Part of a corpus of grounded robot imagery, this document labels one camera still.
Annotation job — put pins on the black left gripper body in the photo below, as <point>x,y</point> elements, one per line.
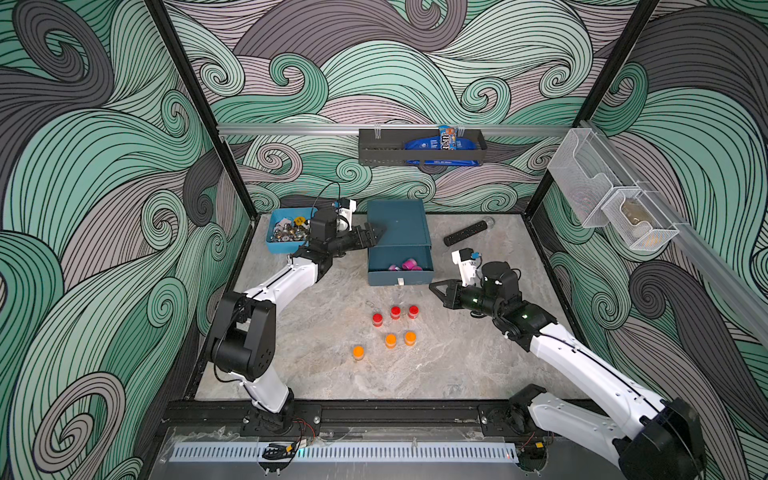
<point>343,244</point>

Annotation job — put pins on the clear wall bin small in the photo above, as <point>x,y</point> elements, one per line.
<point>639,219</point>

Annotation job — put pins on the black corner frame post left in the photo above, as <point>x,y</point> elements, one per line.
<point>183,65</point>

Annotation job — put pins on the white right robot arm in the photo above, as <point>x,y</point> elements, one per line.
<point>643,434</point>

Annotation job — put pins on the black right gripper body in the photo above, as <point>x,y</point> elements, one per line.
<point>474,296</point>

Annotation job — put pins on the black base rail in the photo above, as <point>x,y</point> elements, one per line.
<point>352,413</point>

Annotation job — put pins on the black wall shelf basket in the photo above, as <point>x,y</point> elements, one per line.
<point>386,148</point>

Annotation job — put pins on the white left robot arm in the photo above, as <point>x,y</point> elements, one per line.
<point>242,337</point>

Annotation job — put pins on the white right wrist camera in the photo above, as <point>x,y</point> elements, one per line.
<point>469,263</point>

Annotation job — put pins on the aluminium wall rail right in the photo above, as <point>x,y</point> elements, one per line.
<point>744,302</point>

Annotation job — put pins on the blue plastic box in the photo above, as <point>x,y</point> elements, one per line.
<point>288,229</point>

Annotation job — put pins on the blue snack bag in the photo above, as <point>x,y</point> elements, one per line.
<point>446,140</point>

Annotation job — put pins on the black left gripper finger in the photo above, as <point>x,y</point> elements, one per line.
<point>368,240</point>
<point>374,229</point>

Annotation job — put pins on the clear wall bin large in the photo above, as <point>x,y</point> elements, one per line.
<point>583,170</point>

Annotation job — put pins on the white perforated cable duct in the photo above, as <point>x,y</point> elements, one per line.
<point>352,452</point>

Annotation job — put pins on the black corner frame post right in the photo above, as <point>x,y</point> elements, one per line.
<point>615,53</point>

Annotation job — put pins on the orange paint can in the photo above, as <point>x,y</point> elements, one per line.
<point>358,352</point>
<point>390,340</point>
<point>410,338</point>

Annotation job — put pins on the aluminium wall rail back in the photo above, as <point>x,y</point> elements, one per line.
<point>341,129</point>

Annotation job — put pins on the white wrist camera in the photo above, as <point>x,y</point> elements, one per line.
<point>469,263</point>
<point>345,209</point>

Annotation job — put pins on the black corner frame post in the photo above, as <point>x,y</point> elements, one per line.
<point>183,65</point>
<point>615,53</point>

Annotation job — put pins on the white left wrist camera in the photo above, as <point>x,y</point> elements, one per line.
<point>345,209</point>

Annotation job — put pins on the teal drawer cabinet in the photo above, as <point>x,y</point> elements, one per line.
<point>407,236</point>

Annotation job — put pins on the black cylindrical tool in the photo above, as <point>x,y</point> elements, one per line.
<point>467,232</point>

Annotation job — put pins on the aluminium wall rail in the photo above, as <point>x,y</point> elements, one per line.
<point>744,302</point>
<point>341,129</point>

